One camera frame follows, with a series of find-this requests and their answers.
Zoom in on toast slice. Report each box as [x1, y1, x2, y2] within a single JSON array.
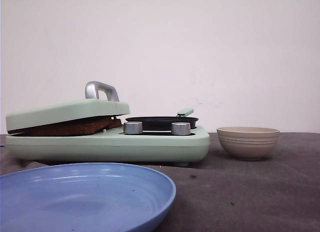
[[8, 116, 112, 136], [105, 119, 122, 129]]

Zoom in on breakfast maker hinged lid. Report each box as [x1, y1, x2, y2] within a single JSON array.
[[6, 81, 130, 134]]

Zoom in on beige ribbed bowl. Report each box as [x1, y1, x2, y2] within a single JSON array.
[[216, 127, 280, 161]]

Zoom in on mint green breakfast maker base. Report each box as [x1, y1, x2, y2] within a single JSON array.
[[5, 126, 210, 165]]

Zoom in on right silver knob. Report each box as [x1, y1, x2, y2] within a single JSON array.
[[171, 122, 191, 136]]

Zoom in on silver knob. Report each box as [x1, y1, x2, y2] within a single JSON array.
[[123, 121, 143, 135], [171, 122, 191, 136]]

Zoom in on left silver knob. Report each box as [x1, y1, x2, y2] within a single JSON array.
[[123, 121, 143, 135]]

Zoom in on blue plastic plate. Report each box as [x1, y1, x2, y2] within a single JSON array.
[[0, 163, 176, 232]]

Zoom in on black frying pan green handle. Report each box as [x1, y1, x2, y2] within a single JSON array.
[[126, 107, 199, 131]]

